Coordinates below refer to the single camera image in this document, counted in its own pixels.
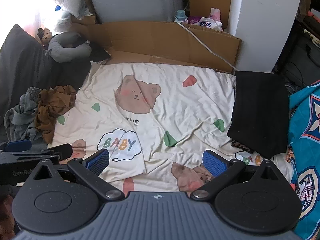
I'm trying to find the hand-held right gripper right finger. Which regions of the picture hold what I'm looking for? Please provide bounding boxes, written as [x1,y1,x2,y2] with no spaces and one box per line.
[190,149,288,202]

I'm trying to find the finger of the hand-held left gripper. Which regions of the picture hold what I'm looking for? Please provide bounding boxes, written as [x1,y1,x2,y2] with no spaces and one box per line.
[0,139,33,153]
[0,144,73,166]

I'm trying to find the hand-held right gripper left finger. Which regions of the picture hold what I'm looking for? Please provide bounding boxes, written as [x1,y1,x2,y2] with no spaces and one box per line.
[25,149,125,202]

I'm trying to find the black pants with bear-print stripe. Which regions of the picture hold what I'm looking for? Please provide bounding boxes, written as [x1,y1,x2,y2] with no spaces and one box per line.
[226,70,290,160]

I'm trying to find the grey pants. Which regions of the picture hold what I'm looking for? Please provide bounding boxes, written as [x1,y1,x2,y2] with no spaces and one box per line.
[4,87,48,145]

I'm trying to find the leopard print garment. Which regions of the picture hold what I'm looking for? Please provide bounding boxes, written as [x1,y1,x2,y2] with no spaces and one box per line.
[231,140,254,154]

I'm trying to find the brown garment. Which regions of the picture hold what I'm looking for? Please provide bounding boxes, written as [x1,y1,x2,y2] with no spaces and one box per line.
[34,85,77,143]

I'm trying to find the cream bear print bed sheet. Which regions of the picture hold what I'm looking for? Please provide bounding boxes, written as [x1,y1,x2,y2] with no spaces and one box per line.
[47,62,295,193]

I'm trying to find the dark grey pillow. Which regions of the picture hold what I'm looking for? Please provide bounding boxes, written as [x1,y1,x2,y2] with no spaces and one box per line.
[0,24,92,140]

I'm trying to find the blue patterned blanket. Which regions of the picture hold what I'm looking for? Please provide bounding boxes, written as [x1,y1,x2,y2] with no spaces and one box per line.
[286,80,320,240]

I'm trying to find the grey neck pillow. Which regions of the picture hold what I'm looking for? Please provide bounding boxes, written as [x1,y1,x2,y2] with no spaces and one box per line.
[45,32,92,63]

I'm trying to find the black cloth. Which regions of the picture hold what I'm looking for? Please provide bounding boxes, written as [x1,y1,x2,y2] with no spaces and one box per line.
[86,40,111,62]

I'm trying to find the small plush doll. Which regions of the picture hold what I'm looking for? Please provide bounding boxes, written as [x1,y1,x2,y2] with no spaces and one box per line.
[37,28,53,47]

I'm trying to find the pale blue cloth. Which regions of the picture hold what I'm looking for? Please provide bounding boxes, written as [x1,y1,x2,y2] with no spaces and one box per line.
[54,5,73,34]

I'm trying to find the brown cardboard sheet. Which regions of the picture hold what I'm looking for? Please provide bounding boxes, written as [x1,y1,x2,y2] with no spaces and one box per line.
[71,21,242,74]

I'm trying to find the black bag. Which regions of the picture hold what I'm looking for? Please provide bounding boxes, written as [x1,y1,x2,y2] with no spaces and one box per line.
[272,32,320,95]

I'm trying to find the small cardboard box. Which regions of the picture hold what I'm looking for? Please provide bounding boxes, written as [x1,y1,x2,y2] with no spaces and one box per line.
[70,0,98,25]

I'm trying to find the white purple detergent bag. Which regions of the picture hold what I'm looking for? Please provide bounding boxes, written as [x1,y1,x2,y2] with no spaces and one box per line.
[186,16,223,30]

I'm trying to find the blue bottle cap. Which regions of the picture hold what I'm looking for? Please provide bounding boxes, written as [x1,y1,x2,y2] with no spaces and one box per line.
[174,10,188,23]

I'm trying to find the grey wrapped panel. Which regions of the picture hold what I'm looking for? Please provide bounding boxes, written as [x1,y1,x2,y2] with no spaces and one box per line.
[85,0,190,24]

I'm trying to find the white cable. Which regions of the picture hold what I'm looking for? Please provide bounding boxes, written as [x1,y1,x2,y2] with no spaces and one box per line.
[176,21,237,70]

